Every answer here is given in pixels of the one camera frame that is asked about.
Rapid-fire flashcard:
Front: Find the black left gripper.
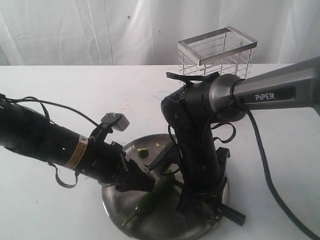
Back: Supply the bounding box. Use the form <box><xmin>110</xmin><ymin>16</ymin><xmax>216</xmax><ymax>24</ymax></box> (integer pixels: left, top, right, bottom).
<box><xmin>82</xmin><ymin>139</ymin><xmax>155</xmax><ymax>193</ymax></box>

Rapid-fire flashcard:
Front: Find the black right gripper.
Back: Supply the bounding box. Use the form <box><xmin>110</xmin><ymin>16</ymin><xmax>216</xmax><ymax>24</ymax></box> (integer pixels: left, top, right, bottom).
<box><xmin>174</xmin><ymin>139</ymin><xmax>231</xmax><ymax>218</ymax></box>

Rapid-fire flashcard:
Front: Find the black knife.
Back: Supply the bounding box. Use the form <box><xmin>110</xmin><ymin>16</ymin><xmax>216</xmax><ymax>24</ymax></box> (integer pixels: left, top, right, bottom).
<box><xmin>218</xmin><ymin>203</ymin><xmax>246</xmax><ymax>227</ymax></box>

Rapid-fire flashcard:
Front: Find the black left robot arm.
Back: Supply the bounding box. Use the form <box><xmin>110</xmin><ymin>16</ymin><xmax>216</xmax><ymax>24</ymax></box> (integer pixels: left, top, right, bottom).
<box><xmin>0</xmin><ymin>94</ymin><xmax>155</xmax><ymax>192</ymax></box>

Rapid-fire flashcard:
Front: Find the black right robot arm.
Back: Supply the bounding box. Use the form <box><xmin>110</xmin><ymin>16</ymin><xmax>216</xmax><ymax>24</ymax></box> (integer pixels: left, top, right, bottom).
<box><xmin>161</xmin><ymin>57</ymin><xmax>320</xmax><ymax>216</ymax></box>

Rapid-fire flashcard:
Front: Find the round steel plate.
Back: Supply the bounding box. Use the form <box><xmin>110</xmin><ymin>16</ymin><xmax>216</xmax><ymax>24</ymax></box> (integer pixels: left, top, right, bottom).
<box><xmin>102</xmin><ymin>133</ymin><xmax>223</xmax><ymax>240</ymax></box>

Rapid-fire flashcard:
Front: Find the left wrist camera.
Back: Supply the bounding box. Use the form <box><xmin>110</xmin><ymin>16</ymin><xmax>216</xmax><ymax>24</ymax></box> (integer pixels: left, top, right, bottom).
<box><xmin>89</xmin><ymin>112</ymin><xmax>130</xmax><ymax>143</ymax></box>

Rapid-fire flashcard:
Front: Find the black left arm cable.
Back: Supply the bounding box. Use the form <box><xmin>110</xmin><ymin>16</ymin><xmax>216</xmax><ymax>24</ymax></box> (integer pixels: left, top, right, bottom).
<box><xmin>0</xmin><ymin>93</ymin><xmax>101</xmax><ymax>189</ymax></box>

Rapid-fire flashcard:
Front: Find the dark right arm cable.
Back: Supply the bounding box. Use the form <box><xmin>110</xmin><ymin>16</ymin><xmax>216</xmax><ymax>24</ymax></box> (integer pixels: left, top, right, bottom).
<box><xmin>237</xmin><ymin>99</ymin><xmax>320</xmax><ymax>240</ymax></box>

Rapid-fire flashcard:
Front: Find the chrome wire utensil holder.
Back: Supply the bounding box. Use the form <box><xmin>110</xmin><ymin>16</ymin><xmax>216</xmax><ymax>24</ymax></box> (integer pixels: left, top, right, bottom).
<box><xmin>177</xmin><ymin>26</ymin><xmax>258</xmax><ymax>79</ymax></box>

